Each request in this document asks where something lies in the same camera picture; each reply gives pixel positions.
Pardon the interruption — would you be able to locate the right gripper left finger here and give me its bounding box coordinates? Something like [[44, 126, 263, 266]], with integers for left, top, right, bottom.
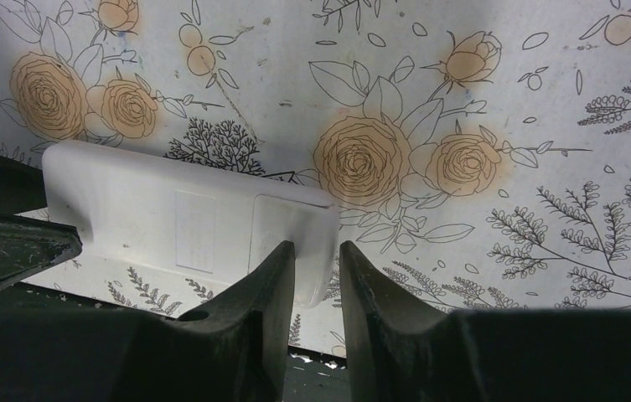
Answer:
[[0, 241, 295, 401]]

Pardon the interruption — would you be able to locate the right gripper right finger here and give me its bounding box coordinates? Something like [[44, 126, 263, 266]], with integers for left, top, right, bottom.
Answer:
[[339, 241, 631, 401]]

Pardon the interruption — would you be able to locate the white remote control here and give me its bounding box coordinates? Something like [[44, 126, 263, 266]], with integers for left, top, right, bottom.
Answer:
[[42, 141, 339, 286]]

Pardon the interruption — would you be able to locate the white battery cover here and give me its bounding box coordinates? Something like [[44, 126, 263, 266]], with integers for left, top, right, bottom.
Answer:
[[249, 195, 338, 309]]

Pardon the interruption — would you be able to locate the floral table mat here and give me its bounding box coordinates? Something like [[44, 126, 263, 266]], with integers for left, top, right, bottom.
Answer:
[[0, 0, 631, 359]]

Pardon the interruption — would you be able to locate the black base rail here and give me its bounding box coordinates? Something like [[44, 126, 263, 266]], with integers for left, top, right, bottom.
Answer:
[[282, 346, 351, 402]]

